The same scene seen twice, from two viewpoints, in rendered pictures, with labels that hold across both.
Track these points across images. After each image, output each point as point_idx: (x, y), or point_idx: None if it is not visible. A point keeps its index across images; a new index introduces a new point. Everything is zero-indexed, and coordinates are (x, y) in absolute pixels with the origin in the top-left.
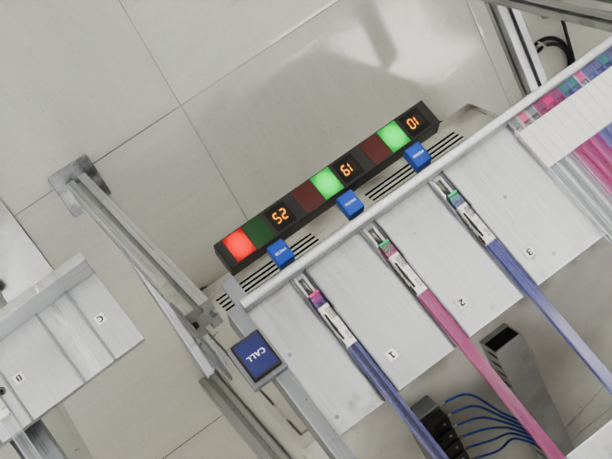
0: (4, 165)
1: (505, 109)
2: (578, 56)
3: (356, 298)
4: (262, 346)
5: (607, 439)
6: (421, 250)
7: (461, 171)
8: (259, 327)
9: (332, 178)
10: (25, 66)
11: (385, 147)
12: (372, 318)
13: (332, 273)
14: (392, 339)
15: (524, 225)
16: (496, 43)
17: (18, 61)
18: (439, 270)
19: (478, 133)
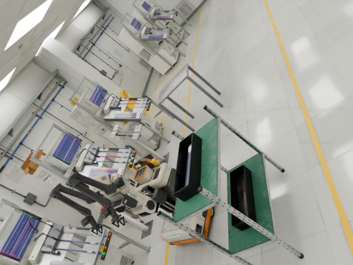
0: (168, 163)
1: (141, 218)
2: (138, 230)
3: (124, 154)
4: (126, 146)
5: (103, 159)
6: (123, 159)
7: (124, 164)
8: (128, 148)
9: (132, 158)
10: (172, 165)
11: (131, 162)
12: (122, 154)
13: (127, 154)
14: (120, 154)
15: (117, 164)
16: (146, 217)
17: (172, 164)
18: (121, 159)
19: (125, 165)
